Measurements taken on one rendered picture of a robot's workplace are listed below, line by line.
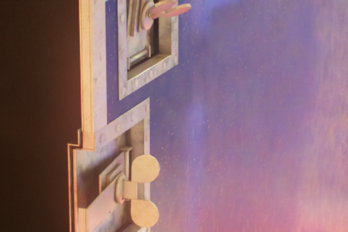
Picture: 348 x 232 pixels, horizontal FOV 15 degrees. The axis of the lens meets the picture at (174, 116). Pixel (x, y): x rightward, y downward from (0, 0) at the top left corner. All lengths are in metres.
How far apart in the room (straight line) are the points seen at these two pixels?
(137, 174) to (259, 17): 0.36
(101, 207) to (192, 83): 0.21
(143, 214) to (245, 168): 0.32
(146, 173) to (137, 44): 0.11
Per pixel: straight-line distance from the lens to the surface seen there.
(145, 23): 1.08
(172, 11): 1.09
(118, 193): 1.06
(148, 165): 1.06
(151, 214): 1.07
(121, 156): 1.10
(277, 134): 1.48
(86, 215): 1.00
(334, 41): 1.68
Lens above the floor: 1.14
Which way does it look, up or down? 17 degrees down
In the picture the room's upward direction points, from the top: straight up
